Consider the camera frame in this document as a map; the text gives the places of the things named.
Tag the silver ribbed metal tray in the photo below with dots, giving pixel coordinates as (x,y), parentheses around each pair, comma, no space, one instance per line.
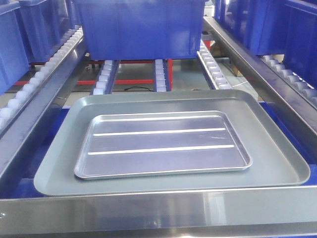
(155,144)

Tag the shelf rollers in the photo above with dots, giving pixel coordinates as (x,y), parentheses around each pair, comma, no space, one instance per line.
(297,83)
(23,96)

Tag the blue bins left back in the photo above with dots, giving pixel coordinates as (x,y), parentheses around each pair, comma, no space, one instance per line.
(31,31)

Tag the red metal floor frame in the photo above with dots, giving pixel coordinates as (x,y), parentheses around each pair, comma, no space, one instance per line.
(125,81)

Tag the shelf divider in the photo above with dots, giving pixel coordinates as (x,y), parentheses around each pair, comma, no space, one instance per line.
(25,133)
(294,111)

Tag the blue bin centre back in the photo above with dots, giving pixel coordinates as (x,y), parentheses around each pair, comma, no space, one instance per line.
(141,29)

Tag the blue bins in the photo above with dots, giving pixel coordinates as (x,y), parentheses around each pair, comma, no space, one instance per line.
(268,27)
(31,31)

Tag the large grey plastic tray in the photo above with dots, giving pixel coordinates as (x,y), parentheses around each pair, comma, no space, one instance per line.
(275,160)

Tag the blue bins right back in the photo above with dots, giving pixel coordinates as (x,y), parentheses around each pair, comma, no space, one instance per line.
(268,27)

